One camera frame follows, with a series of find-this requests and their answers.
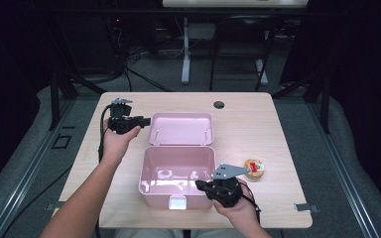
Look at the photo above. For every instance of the black chair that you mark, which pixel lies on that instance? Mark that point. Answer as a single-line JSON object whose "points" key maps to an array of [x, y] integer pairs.
{"points": [[212, 66]]}

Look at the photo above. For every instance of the black metal stand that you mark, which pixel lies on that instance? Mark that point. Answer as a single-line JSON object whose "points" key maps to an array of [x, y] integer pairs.
{"points": [[55, 99], [325, 105]]}

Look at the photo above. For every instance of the person's right hand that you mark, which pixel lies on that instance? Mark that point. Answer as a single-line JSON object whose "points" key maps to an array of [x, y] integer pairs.
{"points": [[241, 213]]}

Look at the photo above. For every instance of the white desk leg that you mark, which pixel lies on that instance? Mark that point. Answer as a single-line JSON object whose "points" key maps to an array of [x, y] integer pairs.
{"points": [[186, 66], [262, 72]]}

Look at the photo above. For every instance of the white desk top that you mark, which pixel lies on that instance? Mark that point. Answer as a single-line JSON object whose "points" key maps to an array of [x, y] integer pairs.
{"points": [[234, 3]]}

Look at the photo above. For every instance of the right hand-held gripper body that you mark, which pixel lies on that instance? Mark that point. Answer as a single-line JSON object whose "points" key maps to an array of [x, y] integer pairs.
{"points": [[226, 193]]}

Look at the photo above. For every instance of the person's left hand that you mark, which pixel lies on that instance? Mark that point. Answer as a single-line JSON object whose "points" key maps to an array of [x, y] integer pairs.
{"points": [[115, 145]]}

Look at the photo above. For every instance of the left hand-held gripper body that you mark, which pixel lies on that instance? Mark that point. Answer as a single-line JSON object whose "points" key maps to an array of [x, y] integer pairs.
{"points": [[122, 124]]}

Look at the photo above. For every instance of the grey tape piece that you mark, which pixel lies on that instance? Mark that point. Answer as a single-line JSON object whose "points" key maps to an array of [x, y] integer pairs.
{"points": [[306, 207], [52, 206]]}

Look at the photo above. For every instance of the black computer tower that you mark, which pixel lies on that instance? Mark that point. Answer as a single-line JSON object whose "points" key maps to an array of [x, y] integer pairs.
{"points": [[96, 49]]}

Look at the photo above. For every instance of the small round food item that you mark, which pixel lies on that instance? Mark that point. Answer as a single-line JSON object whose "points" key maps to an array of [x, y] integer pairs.
{"points": [[257, 168]]}

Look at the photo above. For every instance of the aluminium floor rail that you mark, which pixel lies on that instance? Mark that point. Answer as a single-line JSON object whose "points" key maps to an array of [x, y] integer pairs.
{"points": [[344, 178], [29, 172]]}

